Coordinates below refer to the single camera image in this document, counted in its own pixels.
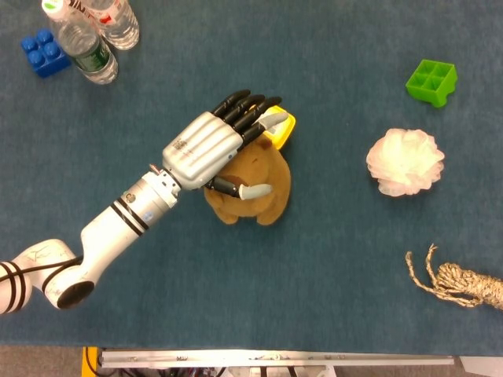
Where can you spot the red label water bottle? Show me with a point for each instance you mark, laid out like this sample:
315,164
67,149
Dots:
118,23

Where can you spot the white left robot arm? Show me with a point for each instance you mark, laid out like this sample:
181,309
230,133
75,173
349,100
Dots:
98,243

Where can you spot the white mesh bath sponge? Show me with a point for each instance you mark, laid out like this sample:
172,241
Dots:
404,161

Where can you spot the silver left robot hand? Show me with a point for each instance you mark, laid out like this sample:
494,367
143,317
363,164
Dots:
204,151

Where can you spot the blue building block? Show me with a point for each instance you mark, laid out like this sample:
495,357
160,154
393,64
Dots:
43,55

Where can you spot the green grid plastic block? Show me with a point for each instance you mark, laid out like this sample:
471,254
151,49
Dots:
432,82

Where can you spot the aluminium frame rail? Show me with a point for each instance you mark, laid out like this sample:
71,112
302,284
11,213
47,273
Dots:
275,359

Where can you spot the blue table cloth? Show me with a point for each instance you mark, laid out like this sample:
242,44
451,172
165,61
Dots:
275,275

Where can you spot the yellow plastic block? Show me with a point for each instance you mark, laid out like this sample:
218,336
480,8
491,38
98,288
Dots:
285,131

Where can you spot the green label water bottle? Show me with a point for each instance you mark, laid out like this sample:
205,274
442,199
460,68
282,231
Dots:
88,49

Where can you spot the brown capybara plush toy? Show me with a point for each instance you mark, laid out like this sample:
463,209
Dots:
259,178

